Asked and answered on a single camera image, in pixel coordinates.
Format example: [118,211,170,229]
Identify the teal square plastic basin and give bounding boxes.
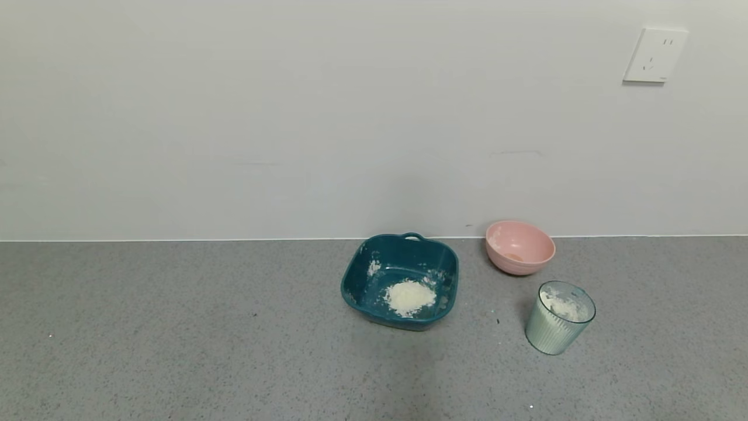
[341,232,460,332]

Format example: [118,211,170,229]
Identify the white wall socket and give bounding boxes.
[622,27,689,84]

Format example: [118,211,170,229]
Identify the clear ribbed plastic cup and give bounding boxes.
[525,280,597,356]

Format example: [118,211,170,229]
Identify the white powder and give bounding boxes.
[383,279,438,319]

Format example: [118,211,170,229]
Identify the pink ribbed bowl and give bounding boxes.
[485,220,556,277]

